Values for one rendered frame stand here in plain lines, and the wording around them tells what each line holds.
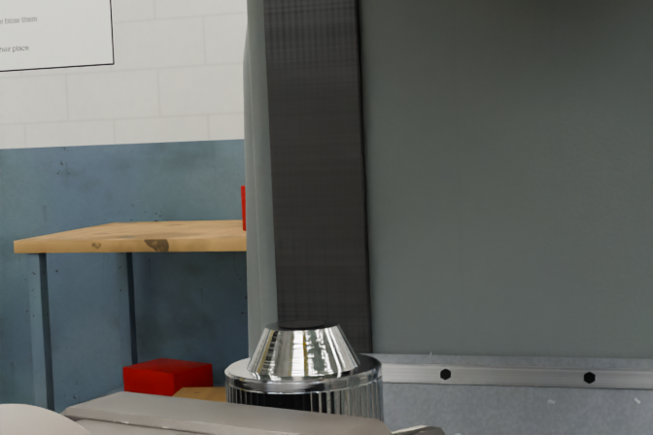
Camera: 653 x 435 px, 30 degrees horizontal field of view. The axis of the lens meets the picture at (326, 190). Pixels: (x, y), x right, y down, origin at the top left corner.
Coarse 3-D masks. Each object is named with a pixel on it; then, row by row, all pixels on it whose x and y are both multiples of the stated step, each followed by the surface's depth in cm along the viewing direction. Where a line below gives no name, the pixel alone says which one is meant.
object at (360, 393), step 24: (240, 360) 38; (360, 360) 37; (240, 384) 35; (264, 384) 34; (288, 384) 34; (312, 384) 34; (336, 384) 34; (360, 384) 35; (288, 408) 34; (312, 408) 34; (336, 408) 34; (360, 408) 35
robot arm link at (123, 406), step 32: (0, 416) 26; (32, 416) 26; (64, 416) 34; (96, 416) 34; (128, 416) 33; (160, 416) 33; (192, 416) 33; (224, 416) 32; (256, 416) 32; (288, 416) 32; (320, 416) 32
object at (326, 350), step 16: (288, 320) 37; (304, 320) 37; (320, 320) 37; (272, 336) 36; (288, 336) 35; (304, 336) 35; (320, 336) 35; (336, 336) 36; (256, 352) 36; (272, 352) 35; (288, 352) 35; (304, 352) 35; (320, 352) 35; (336, 352) 35; (352, 352) 36; (256, 368) 36; (272, 368) 35; (288, 368) 35; (304, 368) 35; (320, 368) 35; (336, 368) 35; (352, 368) 36
